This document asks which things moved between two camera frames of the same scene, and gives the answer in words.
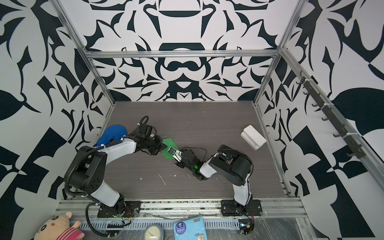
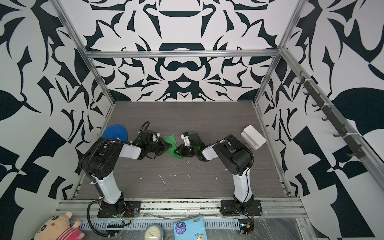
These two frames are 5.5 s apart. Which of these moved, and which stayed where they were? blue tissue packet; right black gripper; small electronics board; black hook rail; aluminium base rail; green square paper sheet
Moved: right black gripper; green square paper sheet
Stayed: aluminium base rail; small electronics board; blue tissue packet; black hook rail
